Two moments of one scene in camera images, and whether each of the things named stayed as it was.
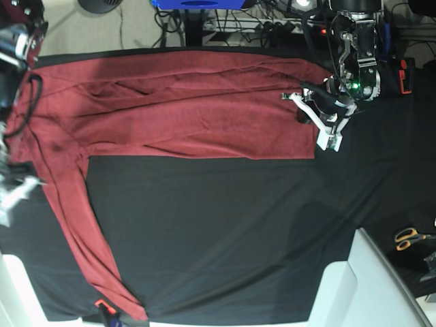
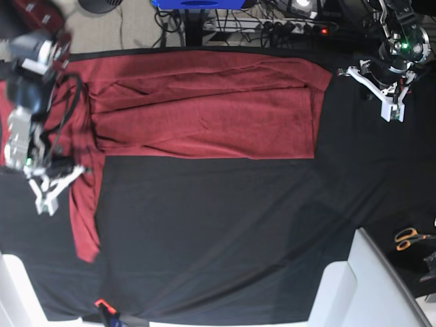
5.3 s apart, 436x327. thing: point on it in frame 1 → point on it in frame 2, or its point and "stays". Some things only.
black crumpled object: (430, 260) stays
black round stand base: (99, 7) stays
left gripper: (16, 178) → (45, 183)
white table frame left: (19, 305) stays
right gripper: (328, 115) → (388, 80)
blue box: (176, 5) stays
